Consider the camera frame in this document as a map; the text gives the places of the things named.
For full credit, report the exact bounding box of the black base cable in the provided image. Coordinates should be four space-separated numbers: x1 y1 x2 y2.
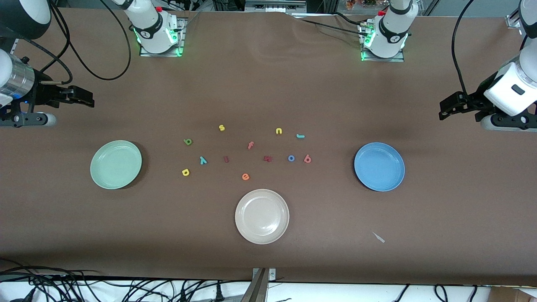
289 12 370 37

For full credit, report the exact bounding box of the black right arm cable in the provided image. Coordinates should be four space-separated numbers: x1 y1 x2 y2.
19 0 133 85

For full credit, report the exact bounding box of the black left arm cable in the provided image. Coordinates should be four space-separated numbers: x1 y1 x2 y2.
451 0 477 98

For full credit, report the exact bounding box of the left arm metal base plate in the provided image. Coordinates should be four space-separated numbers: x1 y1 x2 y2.
361 25 406 63

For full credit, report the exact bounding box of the green plate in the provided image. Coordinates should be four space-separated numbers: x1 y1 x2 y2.
90 140 143 190

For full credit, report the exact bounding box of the blue plate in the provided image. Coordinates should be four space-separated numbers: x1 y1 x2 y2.
354 142 406 192

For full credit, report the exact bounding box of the metal table edge bracket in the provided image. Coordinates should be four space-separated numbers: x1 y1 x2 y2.
252 268 276 282

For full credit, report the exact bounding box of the black floor cable tangle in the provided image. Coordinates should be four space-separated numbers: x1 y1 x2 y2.
0 258 105 302

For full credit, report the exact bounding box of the cardboard box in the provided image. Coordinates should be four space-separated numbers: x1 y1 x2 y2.
488 286 537 302

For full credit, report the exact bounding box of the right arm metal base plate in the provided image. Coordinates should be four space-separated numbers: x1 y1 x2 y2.
139 17 185 57

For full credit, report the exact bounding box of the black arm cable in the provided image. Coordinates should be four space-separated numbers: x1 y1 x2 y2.
451 0 477 98
19 0 133 85

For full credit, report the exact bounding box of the aluminium frame profile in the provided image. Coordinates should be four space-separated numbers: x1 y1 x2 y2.
245 0 308 13

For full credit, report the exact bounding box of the grey angled bar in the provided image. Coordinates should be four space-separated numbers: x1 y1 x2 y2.
241 268 269 302

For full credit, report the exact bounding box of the orange decoration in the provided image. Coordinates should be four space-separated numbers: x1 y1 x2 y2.
345 0 389 10

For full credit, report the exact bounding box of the brown table cover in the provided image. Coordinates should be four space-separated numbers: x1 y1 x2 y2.
0 8 537 286

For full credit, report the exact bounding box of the beige plate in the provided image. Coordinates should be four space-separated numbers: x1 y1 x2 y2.
235 189 290 245

